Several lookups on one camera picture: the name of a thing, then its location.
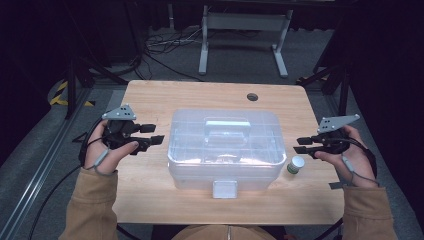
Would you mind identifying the black metal stand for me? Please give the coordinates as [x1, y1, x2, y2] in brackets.
[296, 63, 351, 116]
[64, 56, 129, 120]

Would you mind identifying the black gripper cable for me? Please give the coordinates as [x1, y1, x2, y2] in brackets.
[314, 136, 378, 240]
[28, 114, 108, 240]

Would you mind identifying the clear plastic storage box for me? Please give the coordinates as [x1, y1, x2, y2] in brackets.
[167, 108, 288, 200]

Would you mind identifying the small white medicine bottle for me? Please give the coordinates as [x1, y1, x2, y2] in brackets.
[286, 155, 306, 176]

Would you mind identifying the grey metal table frame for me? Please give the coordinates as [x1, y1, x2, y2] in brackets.
[198, 4, 294, 79]

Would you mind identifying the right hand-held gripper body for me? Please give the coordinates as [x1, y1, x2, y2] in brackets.
[313, 114, 361, 155]

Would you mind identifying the yellow black floor tape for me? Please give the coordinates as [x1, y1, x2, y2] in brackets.
[49, 80, 96, 108]

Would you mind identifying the bundle of floor cables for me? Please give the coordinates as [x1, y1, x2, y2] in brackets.
[143, 28, 204, 83]

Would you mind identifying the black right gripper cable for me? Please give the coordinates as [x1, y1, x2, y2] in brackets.
[314, 136, 378, 240]

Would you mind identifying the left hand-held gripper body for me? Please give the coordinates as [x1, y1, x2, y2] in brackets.
[101, 104, 143, 150]

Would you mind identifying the person's torso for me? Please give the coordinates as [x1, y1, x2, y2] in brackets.
[171, 224, 278, 240]

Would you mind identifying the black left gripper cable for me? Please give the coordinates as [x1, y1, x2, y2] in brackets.
[28, 114, 108, 240]

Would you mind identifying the person's left hand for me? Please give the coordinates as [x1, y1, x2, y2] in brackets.
[83, 120, 139, 174]

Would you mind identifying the grey wrist strap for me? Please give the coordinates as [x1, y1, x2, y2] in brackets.
[341, 154, 381, 187]
[93, 148, 118, 177]

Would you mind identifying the person's right hand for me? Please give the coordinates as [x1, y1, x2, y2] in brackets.
[314, 125, 378, 188]

